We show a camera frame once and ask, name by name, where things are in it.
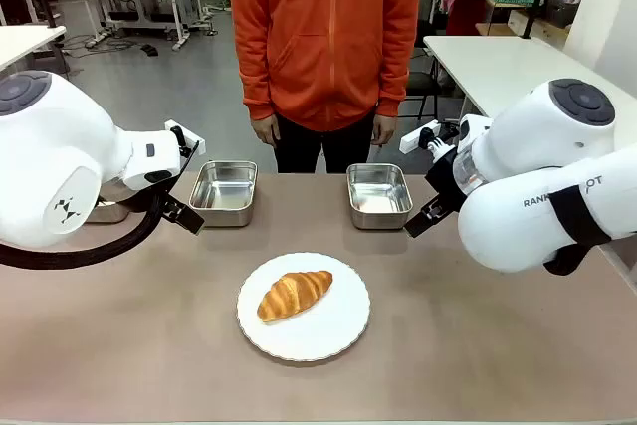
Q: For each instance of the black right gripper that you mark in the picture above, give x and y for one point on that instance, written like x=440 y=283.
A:
x=445 y=186

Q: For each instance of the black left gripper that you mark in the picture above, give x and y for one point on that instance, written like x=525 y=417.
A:
x=168 y=196

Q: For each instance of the golden croissant bread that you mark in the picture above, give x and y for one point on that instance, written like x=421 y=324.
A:
x=293 y=295

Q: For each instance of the person's right forearm orange sleeve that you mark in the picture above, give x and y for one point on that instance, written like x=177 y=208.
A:
x=256 y=81

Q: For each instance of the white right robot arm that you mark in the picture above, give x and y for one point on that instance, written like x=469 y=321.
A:
x=522 y=146

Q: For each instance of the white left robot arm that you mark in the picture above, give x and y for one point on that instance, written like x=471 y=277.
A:
x=50 y=156

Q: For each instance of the person's left forearm orange sleeve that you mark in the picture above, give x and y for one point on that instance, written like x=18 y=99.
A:
x=395 y=81

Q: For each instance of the steel rectangular container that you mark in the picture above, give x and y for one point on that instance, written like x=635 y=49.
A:
x=107 y=213
x=224 y=193
x=379 y=196

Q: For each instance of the person's left hand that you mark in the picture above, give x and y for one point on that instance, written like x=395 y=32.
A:
x=383 y=130

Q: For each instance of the person's right hand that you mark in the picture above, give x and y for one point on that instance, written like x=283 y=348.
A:
x=265 y=130

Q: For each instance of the person's black trousers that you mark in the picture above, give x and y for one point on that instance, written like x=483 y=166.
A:
x=298 y=151

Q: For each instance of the black office chair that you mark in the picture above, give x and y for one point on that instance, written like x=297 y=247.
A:
x=422 y=81

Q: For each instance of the white scalloped plate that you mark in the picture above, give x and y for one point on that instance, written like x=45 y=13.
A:
x=318 y=330

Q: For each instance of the white side table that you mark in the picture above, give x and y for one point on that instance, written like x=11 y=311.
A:
x=497 y=66

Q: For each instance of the person's orange hoodie torso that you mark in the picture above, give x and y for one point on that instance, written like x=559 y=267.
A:
x=323 y=47

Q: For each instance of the wooden shelf unit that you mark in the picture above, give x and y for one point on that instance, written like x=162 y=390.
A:
x=527 y=22

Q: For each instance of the small white table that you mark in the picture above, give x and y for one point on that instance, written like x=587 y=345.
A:
x=25 y=44

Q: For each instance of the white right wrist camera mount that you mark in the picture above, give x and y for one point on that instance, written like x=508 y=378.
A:
x=418 y=139

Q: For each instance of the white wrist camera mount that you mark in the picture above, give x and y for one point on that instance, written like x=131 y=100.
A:
x=418 y=139
x=185 y=134

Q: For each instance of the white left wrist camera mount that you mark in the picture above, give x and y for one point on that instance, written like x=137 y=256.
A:
x=185 y=134

